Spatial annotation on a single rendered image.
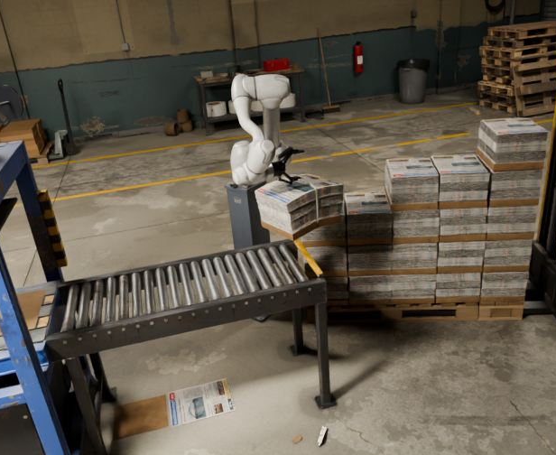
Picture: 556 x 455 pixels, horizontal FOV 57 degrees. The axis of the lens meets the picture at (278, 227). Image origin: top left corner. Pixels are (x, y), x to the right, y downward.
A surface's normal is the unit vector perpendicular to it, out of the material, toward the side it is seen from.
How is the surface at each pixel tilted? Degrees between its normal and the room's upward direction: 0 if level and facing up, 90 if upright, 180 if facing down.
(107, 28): 90
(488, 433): 0
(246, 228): 90
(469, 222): 89
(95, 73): 90
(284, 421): 0
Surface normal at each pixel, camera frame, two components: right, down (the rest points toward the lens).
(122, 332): 0.26, 0.38
